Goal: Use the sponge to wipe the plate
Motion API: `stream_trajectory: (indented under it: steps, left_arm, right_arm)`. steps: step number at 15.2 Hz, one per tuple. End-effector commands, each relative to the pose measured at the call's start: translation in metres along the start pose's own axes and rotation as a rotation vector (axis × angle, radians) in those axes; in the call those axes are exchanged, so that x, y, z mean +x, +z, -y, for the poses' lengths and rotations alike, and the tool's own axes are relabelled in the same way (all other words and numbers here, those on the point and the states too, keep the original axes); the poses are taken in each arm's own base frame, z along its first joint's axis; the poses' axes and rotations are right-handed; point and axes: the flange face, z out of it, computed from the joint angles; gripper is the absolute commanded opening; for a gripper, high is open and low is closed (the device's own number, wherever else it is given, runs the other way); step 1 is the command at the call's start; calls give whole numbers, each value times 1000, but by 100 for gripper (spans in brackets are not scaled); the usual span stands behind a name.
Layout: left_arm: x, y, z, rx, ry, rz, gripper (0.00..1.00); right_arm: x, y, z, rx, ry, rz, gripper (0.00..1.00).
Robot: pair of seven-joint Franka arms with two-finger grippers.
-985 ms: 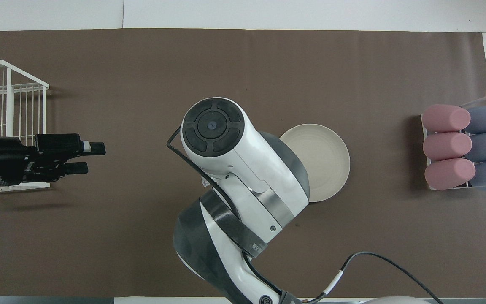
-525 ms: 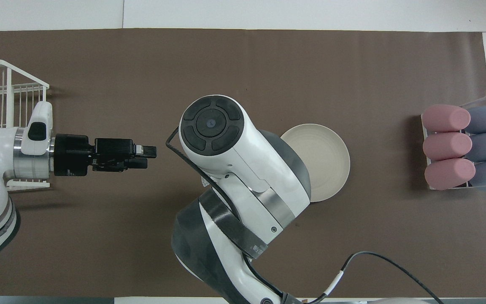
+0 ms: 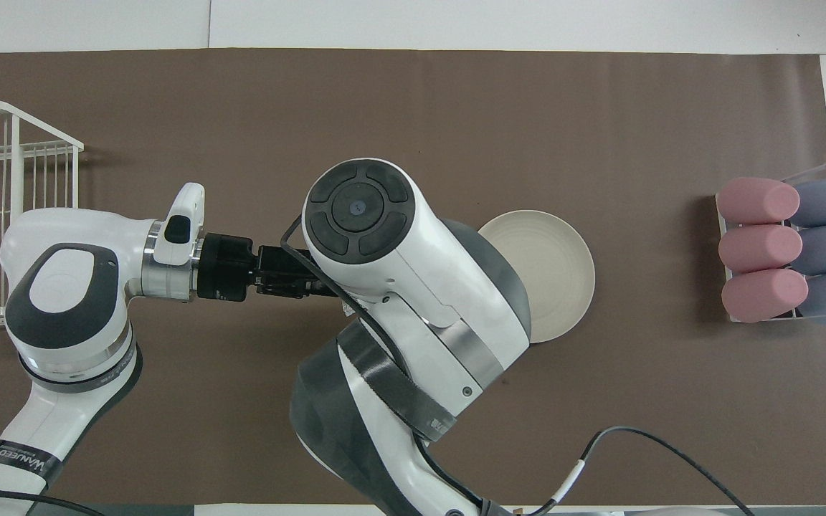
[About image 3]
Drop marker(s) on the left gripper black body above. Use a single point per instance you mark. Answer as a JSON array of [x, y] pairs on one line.
[[225, 266]]

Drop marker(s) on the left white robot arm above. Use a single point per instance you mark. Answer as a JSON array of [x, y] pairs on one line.
[[62, 301]]

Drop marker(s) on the white round plate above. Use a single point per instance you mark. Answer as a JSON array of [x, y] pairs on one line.
[[563, 272]]

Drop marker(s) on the brown paper table mat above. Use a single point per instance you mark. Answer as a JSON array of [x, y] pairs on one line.
[[456, 107]]

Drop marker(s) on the pink plastic cup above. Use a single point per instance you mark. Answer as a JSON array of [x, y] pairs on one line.
[[757, 201], [764, 295], [761, 249]]

